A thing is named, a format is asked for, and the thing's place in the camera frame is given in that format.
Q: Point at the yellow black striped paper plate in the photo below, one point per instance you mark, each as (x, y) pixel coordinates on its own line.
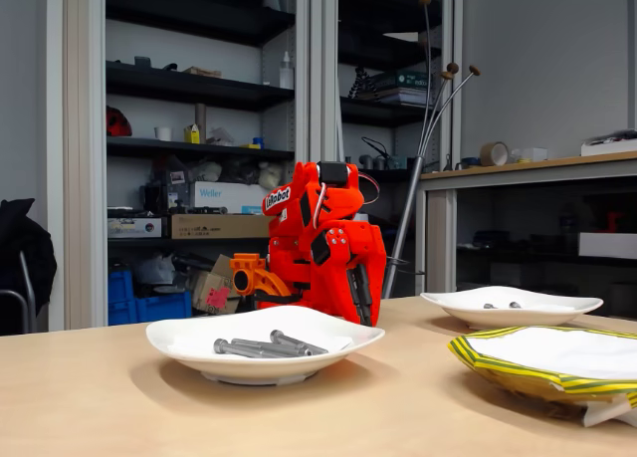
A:
(497, 370)

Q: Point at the small red object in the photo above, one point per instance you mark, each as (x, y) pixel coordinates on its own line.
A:
(611, 223)

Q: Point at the white plush toy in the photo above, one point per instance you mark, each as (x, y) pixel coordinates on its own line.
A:
(271, 175)

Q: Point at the red robot arm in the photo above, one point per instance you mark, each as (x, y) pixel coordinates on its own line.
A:
(293, 258)

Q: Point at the orange printed clamp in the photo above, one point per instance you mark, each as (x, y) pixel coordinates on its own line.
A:
(246, 264)

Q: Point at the cardboard box pink sticker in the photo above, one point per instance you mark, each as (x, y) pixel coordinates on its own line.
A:
(209, 288)

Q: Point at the metal coat stand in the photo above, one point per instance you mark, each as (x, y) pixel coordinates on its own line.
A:
(403, 228)

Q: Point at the brown cardboard tube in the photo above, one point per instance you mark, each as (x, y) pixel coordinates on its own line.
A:
(200, 116)

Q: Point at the grey cabinet with shelves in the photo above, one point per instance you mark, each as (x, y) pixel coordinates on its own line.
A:
(84, 128)

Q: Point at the small yellow box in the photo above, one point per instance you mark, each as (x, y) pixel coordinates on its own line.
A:
(192, 136)

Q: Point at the teal book stack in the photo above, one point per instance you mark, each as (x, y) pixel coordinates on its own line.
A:
(408, 86)

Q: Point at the flat white box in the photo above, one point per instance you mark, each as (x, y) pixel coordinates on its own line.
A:
(612, 148)

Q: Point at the small white carton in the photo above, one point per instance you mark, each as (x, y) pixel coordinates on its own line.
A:
(535, 154)

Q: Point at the white Weller box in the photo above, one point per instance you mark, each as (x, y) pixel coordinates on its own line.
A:
(229, 195)

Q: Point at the white paper cup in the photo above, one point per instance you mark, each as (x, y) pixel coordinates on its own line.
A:
(164, 134)

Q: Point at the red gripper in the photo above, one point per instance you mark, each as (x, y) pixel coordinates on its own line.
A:
(369, 250)

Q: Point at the grey metal chair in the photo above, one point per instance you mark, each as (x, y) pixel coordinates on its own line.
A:
(31, 297)

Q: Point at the crumpled white paper napkin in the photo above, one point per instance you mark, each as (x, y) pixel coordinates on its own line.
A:
(572, 350)

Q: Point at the grey metal cabinet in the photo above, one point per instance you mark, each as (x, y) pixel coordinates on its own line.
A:
(318, 54)

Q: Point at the white square plate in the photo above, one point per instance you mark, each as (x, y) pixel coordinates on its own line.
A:
(497, 320)
(259, 370)

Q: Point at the brown packing tape roll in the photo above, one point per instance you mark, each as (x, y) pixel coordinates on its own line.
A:
(490, 154)

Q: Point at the long brown cardboard box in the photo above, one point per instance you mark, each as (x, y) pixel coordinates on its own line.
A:
(219, 226)

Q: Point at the white plastic bottle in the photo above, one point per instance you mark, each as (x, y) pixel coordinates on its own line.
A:
(286, 73)

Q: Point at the red black helmet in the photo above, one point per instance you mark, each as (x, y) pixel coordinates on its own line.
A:
(119, 123)

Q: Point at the black jacket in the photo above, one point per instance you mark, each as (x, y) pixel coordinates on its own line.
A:
(25, 248)

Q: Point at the low blue plastic crate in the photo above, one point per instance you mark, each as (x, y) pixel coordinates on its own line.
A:
(164, 307)

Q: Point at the black flexible mini tripod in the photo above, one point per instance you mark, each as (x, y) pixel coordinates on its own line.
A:
(359, 81)

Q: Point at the small grey printed box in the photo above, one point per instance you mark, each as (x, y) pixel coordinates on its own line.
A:
(134, 228)

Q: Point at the tall blue plastic crate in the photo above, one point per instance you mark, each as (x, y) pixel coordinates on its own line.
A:
(119, 297)

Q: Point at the low cabinet wooden top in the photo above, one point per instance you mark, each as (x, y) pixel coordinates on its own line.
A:
(435, 258)

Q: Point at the white storage box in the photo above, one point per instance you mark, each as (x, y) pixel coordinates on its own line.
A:
(607, 245)

